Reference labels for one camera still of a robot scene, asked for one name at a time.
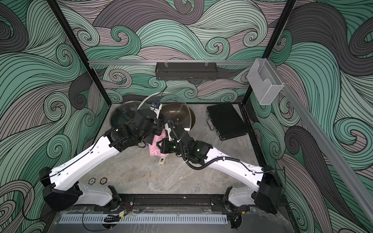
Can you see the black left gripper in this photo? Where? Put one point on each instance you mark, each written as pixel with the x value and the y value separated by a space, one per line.
pixel 158 125

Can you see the clear wall bin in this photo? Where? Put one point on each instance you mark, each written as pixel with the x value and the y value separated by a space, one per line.
pixel 264 79

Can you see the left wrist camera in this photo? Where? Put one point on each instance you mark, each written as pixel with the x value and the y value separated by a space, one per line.
pixel 156 107

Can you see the pink cloth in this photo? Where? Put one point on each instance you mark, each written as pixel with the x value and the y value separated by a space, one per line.
pixel 154 149

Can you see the red poker chip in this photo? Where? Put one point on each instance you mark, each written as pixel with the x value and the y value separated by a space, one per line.
pixel 103 180

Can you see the aluminium back rail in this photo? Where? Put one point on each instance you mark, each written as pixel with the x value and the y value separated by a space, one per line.
pixel 130 62

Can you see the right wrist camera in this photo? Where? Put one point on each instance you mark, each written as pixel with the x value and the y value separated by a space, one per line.
pixel 169 130

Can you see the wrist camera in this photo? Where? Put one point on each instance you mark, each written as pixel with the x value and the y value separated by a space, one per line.
pixel 156 107
pixel 169 130

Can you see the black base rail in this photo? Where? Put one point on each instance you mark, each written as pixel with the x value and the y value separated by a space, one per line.
pixel 134 203

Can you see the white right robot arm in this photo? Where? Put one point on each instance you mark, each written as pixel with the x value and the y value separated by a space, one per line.
pixel 263 186

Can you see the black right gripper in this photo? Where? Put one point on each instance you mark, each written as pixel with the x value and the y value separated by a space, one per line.
pixel 165 147

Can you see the blue poker chip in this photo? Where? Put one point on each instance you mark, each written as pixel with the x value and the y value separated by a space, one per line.
pixel 91 181

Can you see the black case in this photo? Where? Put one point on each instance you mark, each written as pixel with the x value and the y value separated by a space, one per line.
pixel 226 121

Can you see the aluminium rail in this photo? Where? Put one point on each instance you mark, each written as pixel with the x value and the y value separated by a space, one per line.
pixel 130 62
pixel 350 178

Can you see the black wall shelf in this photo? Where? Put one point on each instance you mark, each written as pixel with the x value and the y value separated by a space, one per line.
pixel 186 71

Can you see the brown pan beige handle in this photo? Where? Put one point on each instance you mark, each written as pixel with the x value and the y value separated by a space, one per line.
pixel 181 115

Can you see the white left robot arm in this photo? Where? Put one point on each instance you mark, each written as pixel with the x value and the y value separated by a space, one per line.
pixel 61 184

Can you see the black frying pan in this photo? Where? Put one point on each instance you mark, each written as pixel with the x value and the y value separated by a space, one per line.
pixel 122 116

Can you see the white cable duct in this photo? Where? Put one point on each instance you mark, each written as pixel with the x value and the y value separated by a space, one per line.
pixel 147 219

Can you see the aluminium right rail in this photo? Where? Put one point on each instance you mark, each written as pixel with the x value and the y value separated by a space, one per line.
pixel 350 178

